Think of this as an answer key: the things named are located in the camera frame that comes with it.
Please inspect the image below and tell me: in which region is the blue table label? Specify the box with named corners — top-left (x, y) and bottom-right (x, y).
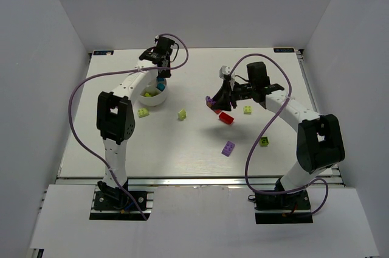
top-left (273, 47), bottom-right (295, 53)
top-left (92, 50), bottom-right (114, 56)

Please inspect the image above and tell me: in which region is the left blue table label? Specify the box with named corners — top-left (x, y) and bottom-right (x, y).
top-left (92, 50), bottom-right (114, 56)

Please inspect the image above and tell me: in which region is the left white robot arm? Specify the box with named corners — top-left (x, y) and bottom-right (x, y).
top-left (97, 36), bottom-right (176, 201)

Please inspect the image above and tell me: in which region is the dark green lego brick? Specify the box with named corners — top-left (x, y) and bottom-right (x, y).
top-left (258, 136), bottom-right (269, 147)

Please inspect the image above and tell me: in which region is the white divided round container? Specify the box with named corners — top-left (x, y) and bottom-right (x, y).
top-left (138, 78), bottom-right (168, 106)

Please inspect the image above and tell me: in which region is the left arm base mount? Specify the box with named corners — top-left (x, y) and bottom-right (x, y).
top-left (89, 181), bottom-right (154, 221)

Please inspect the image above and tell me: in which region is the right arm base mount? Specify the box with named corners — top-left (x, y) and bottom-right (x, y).
top-left (248, 190), bottom-right (313, 225)

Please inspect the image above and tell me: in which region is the cyan lego brick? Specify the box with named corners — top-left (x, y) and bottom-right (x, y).
top-left (156, 78), bottom-right (167, 92)

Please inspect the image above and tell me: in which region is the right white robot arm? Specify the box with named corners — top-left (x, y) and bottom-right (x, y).
top-left (212, 62), bottom-right (345, 194)

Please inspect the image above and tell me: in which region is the light green lego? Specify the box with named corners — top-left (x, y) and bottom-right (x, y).
top-left (177, 109), bottom-right (187, 121)
top-left (243, 105), bottom-right (252, 115)
top-left (137, 108), bottom-right (150, 118)

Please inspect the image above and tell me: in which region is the aluminium table frame rail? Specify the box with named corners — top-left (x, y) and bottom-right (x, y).
top-left (292, 50), bottom-right (345, 187)

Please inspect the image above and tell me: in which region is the red lego short brick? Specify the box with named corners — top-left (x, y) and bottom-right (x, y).
top-left (219, 112), bottom-right (235, 125)

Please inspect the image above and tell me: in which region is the right blue table label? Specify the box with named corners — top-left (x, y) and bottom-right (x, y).
top-left (273, 47), bottom-right (295, 53)

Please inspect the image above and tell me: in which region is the purple flat lego brick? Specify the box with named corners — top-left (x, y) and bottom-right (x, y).
top-left (221, 141), bottom-right (235, 157)

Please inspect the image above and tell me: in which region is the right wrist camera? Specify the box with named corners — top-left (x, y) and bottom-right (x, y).
top-left (219, 65), bottom-right (235, 89)

